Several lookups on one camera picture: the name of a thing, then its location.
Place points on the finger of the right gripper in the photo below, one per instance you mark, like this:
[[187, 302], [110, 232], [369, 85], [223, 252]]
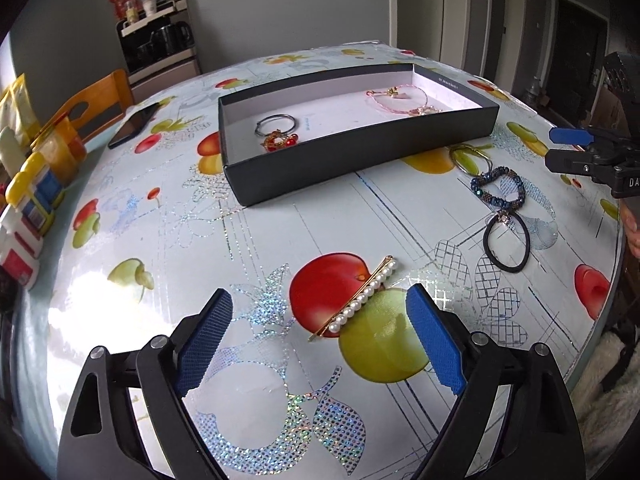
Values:
[[596, 163], [590, 137]]

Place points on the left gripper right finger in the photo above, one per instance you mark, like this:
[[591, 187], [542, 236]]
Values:
[[512, 417]]

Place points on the thin dark hoop bangle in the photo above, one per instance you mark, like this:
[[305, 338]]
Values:
[[470, 160]]

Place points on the pearl bar hair clip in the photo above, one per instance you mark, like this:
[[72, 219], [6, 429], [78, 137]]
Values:
[[354, 267]]

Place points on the red bead brooch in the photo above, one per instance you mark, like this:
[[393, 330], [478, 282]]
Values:
[[278, 140]]

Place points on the silver black bangle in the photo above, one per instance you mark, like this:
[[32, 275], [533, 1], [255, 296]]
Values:
[[280, 122]]

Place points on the white red pill bottle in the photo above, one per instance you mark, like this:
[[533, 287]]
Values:
[[17, 261], [20, 227]]

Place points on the fruit pattern tablecloth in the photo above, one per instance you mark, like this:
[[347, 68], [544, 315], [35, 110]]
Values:
[[150, 230]]

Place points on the yellow cap blue bottle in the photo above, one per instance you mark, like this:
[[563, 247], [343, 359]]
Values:
[[47, 186], [24, 197]]

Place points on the black shallow cardboard box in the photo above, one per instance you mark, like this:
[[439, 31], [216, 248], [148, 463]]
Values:
[[349, 119]]

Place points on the amber honey jar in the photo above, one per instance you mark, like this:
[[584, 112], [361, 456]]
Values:
[[62, 148]]

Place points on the black smartphone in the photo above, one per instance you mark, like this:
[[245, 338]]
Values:
[[133, 126]]

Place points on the yellow snack bag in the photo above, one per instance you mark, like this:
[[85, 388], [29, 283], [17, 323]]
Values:
[[17, 112]]

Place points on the wooden chair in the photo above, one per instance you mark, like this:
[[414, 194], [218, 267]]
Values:
[[101, 96]]

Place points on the black water dispenser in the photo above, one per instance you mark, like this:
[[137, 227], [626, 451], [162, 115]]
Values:
[[159, 50]]

